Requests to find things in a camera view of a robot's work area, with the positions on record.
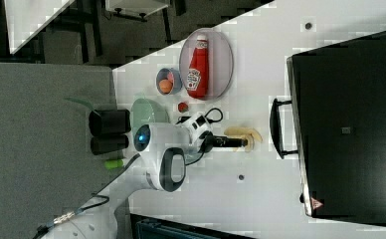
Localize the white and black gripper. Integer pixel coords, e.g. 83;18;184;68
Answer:
180;113;248;153

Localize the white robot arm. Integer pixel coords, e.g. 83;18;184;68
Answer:
33;113;251;239

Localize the loose red plush strawberry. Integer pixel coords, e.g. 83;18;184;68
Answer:
178;103;189;113

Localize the red plush ketchup bottle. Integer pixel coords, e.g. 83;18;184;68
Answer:
186;35;209;99

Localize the orange plush fruit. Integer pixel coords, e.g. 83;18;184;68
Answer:
159;79;173;94

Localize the grey round plate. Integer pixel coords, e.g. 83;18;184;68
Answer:
179;28;233;101

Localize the green colander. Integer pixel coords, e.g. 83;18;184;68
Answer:
130;99;170;133

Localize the plush strawberry in bowl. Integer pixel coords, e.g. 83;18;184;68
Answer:
167;72;174;83

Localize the small blue bowl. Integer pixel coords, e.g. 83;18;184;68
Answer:
155;68;182;95

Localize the green plush pepper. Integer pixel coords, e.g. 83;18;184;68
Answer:
104;159;124;170

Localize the black utensil holder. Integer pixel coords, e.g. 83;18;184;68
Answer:
89;110;131;136

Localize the small black cup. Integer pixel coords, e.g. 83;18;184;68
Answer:
91;134;129;155

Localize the green slotted spatula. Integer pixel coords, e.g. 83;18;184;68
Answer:
65;97;100;117

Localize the white cabinet on wheels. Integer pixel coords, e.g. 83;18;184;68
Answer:
104;0;170;22

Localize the grey partition panel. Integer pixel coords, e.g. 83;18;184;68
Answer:
0;63;123;239

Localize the blue metal frame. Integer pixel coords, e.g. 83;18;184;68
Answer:
130;214;253;239

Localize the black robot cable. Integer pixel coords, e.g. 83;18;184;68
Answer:
31;107;225;239

